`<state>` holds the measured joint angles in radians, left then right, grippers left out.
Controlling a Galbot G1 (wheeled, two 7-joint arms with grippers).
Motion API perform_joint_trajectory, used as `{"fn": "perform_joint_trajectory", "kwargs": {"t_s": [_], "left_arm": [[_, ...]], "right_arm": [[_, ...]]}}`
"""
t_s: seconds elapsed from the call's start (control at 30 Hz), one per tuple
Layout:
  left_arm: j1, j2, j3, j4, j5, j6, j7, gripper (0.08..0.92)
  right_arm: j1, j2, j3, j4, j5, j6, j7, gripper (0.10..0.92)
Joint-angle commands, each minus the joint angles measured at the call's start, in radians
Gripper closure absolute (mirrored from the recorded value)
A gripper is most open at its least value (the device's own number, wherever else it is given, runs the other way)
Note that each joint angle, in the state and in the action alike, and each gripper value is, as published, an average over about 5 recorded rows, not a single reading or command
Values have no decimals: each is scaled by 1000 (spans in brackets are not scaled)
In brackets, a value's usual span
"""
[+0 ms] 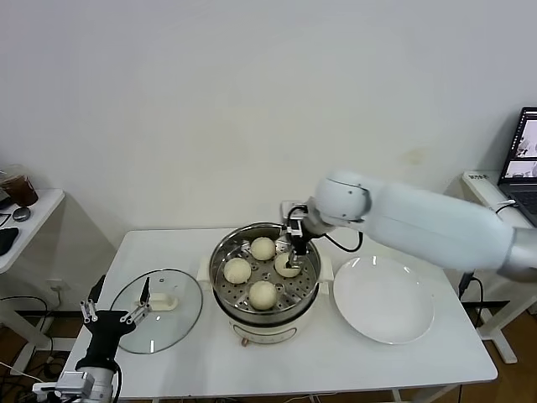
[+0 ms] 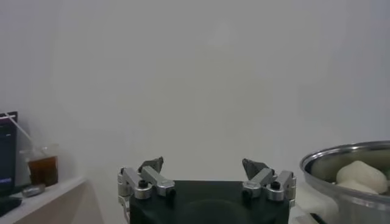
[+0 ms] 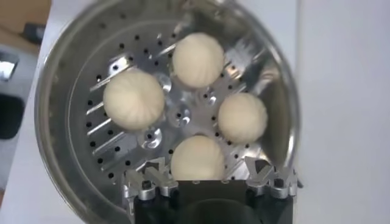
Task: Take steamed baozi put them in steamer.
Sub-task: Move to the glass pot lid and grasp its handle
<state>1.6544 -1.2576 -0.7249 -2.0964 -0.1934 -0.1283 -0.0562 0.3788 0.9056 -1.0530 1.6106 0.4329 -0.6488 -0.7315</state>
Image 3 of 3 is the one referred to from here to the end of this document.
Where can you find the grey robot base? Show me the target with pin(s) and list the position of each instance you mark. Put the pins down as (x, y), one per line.
(12, 115)

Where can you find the white steamed baozi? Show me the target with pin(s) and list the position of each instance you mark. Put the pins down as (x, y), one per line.
(242, 118)
(133, 99)
(198, 59)
(197, 158)

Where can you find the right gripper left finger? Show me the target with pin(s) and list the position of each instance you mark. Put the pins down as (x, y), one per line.
(146, 187)

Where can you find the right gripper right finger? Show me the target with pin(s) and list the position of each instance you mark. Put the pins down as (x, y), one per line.
(275, 185)

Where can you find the stainless steel steamer basket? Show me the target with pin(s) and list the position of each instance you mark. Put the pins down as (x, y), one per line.
(61, 100)

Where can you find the small black box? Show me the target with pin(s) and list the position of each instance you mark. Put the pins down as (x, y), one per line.
(33, 32)

